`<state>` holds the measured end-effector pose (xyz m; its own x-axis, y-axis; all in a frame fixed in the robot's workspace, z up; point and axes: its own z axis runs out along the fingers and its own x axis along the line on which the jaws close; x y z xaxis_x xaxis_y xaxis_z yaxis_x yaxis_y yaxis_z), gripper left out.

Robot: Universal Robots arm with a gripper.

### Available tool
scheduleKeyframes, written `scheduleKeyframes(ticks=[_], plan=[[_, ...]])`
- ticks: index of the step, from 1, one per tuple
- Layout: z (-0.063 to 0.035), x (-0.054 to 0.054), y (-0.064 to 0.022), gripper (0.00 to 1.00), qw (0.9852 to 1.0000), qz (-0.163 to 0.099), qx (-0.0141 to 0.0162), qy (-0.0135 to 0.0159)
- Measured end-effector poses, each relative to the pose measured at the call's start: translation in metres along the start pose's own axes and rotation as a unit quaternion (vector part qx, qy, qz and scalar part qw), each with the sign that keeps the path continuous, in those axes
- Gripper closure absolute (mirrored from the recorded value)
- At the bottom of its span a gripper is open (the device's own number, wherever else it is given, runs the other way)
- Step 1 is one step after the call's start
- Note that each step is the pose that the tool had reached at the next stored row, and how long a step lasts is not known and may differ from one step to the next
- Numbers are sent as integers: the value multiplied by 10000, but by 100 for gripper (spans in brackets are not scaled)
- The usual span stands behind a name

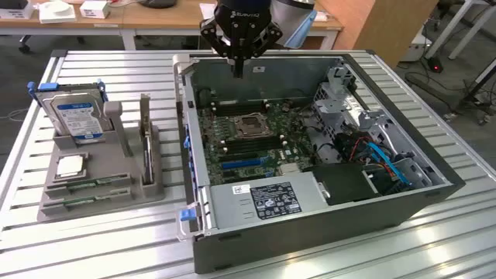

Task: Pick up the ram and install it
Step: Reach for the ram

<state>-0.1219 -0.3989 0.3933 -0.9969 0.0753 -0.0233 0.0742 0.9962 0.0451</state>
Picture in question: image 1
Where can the blue expansion slot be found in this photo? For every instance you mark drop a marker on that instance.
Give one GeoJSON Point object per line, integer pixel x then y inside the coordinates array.
{"type": "Point", "coordinates": [240, 165]}

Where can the grey plastic parts rack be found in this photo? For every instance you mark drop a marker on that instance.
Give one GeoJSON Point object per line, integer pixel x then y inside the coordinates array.
{"type": "Point", "coordinates": [108, 157]}

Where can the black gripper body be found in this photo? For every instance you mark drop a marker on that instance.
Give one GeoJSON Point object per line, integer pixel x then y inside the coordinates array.
{"type": "Point", "coordinates": [242, 17]}

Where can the black expansion slot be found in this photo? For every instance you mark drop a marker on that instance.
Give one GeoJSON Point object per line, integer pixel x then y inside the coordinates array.
{"type": "Point", "coordinates": [244, 157]}

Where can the white equipment box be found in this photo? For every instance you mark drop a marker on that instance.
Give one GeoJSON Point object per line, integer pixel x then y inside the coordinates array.
{"type": "Point", "coordinates": [416, 52]}

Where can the silver chipset heatsink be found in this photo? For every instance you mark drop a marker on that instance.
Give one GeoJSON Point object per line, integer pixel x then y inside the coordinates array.
{"type": "Point", "coordinates": [290, 169]}

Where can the blue plastic case latch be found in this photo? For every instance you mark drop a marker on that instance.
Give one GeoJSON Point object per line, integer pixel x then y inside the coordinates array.
{"type": "Point", "coordinates": [186, 216]}

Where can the green RAM stick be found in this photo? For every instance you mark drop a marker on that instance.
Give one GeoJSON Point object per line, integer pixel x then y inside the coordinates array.
{"type": "Point", "coordinates": [86, 200]}
{"type": "Point", "coordinates": [90, 183]}

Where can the black wheeled stand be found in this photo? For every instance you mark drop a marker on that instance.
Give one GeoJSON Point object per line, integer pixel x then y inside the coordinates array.
{"type": "Point", "coordinates": [475, 100]}

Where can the grey metal disk bay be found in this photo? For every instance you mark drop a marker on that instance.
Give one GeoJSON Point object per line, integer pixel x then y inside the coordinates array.
{"type": "Point", "coordinates": [330, 113]}

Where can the green motherboard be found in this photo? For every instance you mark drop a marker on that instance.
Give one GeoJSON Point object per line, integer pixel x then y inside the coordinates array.
{"type": "Point", "coordinates": [295, 136]}

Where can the black chair base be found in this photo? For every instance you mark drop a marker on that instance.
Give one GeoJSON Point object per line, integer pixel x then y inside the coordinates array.
{"type": "Point", "coordinates": [26, 43]}

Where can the silver CPU chip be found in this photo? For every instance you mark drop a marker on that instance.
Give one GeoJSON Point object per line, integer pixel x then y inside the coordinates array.
{"type": "Point", "coordinates": [71, 165]}

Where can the wooden cabinet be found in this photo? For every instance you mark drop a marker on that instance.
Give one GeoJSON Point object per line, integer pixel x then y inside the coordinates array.
{"type": "Point", "coordinates": [379, 29]}

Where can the white labelled cardboard box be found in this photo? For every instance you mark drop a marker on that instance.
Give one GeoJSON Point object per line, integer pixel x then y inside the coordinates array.
{"type": "Point", "coordinates": [95, 10]}
{"type": "Point", "coordinates": [15, 13]}

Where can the black power adapter red light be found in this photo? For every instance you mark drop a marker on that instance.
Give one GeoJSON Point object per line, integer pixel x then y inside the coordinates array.
{"type": "Point", "coordinates": [435, 65]}

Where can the white paper sheet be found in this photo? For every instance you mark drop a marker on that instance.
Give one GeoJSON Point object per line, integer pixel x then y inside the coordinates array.
{"type": "Point", "coordinates": [322, 17]}

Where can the hard disk blue carrier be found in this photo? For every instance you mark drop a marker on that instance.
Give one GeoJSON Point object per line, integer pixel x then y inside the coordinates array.
{"type": "Point", "coordinates": [78, 116]}

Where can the wooden desk white frame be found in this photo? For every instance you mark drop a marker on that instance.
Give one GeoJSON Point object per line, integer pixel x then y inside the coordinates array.
{"type": "Point", "coordinates": [96, 22]}
{"type": "Point", "coordinates": [174, 17]}

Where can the black open PC case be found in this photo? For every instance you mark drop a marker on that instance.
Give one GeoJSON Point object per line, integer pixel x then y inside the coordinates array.
{"type": "Point", "coordinates": [310, 244]}

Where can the grey power supply unit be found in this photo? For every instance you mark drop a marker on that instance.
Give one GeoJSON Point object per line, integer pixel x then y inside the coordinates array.
{"type": "Point", "coordinates": [228, 209]}

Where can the white box with round disc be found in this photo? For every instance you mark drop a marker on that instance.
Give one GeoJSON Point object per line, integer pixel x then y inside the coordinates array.
{"type": "Point", "coordinates": [58, 14]}

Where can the black rounded device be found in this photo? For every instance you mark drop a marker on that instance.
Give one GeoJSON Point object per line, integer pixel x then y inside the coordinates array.
{"type": "Point", "coordinates": [156, 3]}

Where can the graphics card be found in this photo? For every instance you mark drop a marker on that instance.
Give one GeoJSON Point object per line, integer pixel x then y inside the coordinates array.
{"type": "Point", "coordinates": [147, 157]}

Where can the white frame table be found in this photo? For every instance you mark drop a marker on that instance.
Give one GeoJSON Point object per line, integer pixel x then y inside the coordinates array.
{"type": "Point", "coordinates": [470, 30]}

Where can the metal CPU socket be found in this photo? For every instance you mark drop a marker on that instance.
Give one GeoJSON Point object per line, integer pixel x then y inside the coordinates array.
{"type": "Point", "coordinates": [252, 125]}

